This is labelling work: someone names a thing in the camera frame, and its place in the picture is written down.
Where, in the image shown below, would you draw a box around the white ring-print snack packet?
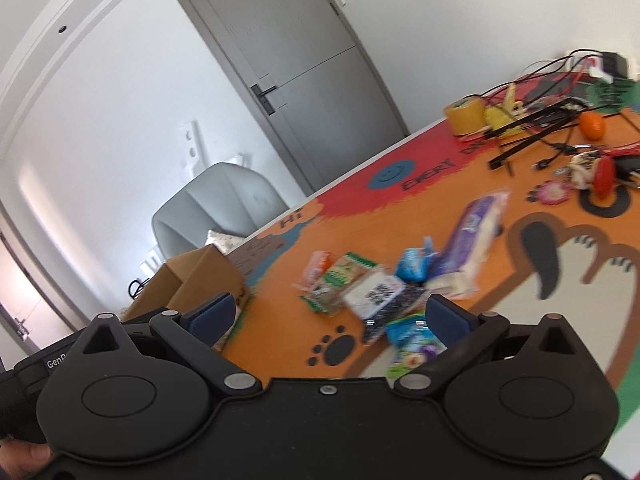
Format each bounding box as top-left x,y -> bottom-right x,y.
387,347 -> 436,378

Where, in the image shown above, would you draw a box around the black usb cable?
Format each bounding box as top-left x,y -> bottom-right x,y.
532,142 -> 581,171

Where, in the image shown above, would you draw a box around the pink round keychain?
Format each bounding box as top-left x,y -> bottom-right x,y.
525,180 -> 571,206

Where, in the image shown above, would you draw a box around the black car key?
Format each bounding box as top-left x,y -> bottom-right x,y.
612,155 -> 640,183

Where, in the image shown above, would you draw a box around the colourful cartoon table mat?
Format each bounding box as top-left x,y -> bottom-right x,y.
212,70 -> 640,466

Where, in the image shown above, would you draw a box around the green striped snack packet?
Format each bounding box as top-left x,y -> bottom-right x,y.
300,251 -> 388,317

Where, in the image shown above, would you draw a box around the grey upholstered chair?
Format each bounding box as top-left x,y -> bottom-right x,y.
151,161 -> 291,263

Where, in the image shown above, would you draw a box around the black power adapter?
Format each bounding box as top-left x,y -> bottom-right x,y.
600,51 -> 630,78

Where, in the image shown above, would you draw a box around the yellow plastic clip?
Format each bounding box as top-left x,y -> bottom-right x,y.
482,84 -> 528,138

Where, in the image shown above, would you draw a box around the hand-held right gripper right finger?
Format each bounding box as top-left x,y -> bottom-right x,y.
394,294 -> 596,398

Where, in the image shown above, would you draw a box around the person's left hand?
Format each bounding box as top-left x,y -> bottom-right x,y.
0,440 -> 54,480

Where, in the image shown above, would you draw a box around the pale interior door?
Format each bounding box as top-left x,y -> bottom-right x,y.
0,232 -> 58,356

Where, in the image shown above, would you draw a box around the white foam board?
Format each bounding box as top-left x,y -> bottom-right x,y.
176,120 -> 206,178

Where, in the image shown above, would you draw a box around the pink snack packet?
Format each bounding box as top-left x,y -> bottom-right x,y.
300,250 -> 336,291

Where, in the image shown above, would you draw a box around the white foam block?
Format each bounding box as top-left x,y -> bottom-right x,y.
140,245 -> 166,276

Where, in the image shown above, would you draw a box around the white power strip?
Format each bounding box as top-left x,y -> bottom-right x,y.
582,52 -> 640,83

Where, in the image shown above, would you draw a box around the blue-green snack packet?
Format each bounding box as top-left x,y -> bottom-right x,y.
385,312 -> 448,361

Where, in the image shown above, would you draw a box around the black shoe rack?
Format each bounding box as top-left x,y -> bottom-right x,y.
127,277 -> 153,301

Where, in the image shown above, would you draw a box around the orange fruit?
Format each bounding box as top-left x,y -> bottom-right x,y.
579,112 -> 607,141

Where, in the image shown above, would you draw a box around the cream dotted pillow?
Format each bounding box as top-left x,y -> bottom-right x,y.
205,229 -> 248,256

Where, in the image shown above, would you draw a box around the purple and white snack packet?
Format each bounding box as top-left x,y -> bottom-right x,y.
425,190 -> 511,301

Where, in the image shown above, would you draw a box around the white figure keychain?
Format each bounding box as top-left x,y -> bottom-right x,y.
570,152 -> 598,190

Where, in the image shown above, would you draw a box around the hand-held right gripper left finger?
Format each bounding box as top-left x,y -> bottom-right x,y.
67,292 -> 263,397

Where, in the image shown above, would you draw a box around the yellow tape roll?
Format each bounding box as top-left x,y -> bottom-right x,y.
444,97 -> 488,137

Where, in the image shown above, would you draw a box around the black and white snack packet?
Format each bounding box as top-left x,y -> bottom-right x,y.
342,272 -> 431,346

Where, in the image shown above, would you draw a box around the black metal rods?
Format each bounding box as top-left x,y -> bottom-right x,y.
487,110 -> 591,171

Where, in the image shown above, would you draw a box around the black door handle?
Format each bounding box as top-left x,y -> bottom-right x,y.
250,82 -> 278,115

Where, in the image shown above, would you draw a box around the red keychain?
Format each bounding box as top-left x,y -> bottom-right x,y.
592,156 -> 617,206

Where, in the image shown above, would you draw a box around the blue snack packet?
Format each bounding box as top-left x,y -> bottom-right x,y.
395,237 -> 441,283

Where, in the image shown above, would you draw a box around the grey room door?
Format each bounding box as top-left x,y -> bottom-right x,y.
174,0 -> 411,198

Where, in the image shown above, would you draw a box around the brown cardboard box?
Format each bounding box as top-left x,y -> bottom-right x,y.
120,245 -> 251,348

